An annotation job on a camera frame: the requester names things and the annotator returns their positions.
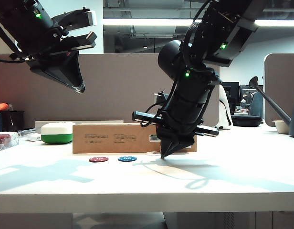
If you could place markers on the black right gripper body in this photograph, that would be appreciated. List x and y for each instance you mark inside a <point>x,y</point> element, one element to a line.
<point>190,102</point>

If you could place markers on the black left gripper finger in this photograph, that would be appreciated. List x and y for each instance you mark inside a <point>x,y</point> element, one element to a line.
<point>45,74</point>
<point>70,71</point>

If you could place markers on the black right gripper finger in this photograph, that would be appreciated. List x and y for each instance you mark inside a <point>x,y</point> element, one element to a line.
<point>182,142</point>
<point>166,140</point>

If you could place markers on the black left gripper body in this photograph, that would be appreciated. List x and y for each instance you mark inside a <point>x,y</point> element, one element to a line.
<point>39,33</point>

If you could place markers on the white poker chip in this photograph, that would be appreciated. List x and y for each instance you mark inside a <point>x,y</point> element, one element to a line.
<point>153,153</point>

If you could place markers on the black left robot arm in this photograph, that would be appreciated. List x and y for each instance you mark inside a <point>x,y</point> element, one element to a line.
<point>5,8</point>

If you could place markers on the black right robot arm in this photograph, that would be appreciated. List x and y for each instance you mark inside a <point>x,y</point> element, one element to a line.
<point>233,23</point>

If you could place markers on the blue poker chip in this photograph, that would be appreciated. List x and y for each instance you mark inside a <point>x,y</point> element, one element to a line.
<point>127,159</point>

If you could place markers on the brown cardboard rectangular box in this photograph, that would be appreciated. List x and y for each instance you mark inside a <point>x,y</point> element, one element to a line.
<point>113,139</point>

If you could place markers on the red poker chip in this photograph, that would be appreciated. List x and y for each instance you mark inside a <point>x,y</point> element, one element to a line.
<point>98,159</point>

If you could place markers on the clear box of chips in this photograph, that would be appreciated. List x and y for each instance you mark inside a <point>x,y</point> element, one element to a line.
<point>5,140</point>

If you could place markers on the white and black plush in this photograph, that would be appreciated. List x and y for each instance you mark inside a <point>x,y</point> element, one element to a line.
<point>225,114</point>

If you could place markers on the black computer monitor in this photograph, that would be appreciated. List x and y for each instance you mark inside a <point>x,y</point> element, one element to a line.
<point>233,93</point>

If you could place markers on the wide brown desk divider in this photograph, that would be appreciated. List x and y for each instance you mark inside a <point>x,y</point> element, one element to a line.
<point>118,83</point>

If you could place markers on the orange object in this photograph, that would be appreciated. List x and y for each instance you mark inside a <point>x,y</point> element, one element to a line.
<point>1,107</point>

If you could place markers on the black cup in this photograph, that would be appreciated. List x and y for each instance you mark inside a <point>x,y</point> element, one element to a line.
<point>11,120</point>

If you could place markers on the black round case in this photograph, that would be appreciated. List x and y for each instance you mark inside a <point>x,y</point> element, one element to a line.
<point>246,121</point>

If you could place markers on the white and green container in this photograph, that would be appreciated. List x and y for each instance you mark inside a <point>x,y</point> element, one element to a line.
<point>56,133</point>

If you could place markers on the small white earbud case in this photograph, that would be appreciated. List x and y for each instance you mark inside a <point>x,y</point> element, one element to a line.
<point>33,137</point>

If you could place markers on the blue-grey office chair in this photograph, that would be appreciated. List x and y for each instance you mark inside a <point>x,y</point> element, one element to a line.
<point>256,105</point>

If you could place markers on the long ceiling light strip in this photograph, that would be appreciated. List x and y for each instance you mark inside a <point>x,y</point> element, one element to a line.
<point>147,22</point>

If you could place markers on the white paper bowl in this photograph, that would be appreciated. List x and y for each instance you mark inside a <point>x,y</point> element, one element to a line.
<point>281,127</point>

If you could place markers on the narrow brown desk divider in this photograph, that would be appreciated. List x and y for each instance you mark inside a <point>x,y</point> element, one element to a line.
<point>283,83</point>

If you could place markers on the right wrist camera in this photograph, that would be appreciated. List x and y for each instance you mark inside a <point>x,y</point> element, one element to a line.
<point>160,97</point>

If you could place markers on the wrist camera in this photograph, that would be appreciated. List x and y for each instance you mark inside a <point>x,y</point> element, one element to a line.
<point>160,97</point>
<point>77,19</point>

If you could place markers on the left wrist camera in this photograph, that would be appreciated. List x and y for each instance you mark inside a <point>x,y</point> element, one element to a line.
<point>77,19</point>

